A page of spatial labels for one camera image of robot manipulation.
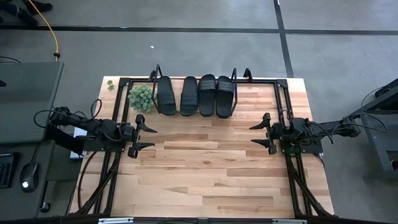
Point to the black metal table frame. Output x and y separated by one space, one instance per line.
123 82

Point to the black computer mouse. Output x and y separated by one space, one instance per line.
29 174

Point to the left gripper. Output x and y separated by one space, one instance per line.
129 132

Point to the black rubber slide sandal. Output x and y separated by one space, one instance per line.
206 99
189 99
224 99
166 99

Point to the black keyboard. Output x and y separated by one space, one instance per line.
6 171

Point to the small green leaf sprig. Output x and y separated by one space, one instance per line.
110 84

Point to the black round knob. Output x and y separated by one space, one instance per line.
45 207

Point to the silver metal bracket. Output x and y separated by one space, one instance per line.
289 221
115 221

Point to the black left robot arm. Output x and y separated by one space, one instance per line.
105 129

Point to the wooden shelf with black legs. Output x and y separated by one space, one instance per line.
178 90

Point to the white box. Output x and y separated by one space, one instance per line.
79 133

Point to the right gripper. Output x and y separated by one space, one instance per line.
276 130

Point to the green artificial plant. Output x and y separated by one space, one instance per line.
141 99

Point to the dark grey desk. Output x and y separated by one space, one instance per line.
59 174

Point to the light grey desk panel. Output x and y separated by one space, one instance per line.
28 102

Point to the black metal clamp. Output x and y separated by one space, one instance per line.
248 75
152 75

